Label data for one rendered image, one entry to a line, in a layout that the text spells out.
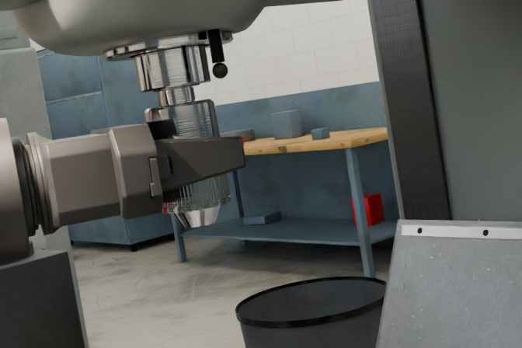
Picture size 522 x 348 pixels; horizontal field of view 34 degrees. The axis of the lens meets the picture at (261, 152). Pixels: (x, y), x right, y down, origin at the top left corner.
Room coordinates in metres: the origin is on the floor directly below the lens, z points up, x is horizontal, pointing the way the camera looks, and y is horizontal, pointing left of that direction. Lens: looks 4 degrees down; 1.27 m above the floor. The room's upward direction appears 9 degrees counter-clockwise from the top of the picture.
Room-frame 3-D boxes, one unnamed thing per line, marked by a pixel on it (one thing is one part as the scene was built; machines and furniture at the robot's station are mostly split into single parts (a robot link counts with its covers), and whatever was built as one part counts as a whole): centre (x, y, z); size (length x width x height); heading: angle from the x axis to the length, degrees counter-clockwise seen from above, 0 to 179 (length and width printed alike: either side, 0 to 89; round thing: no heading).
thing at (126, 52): (0.57, 0.05, 1.31); 0.09 x 0.09 x 0.01
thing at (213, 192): (0.57, 0.05, 1.23); 0.05 x 0.05 x 0.06
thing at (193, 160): (0.54, 0.04, 1.23); 0.06 x 0.02 x 0.03; 108
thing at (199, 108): (0.57, 0.05, 1.26); 0.05 x 0.05 x 0.01
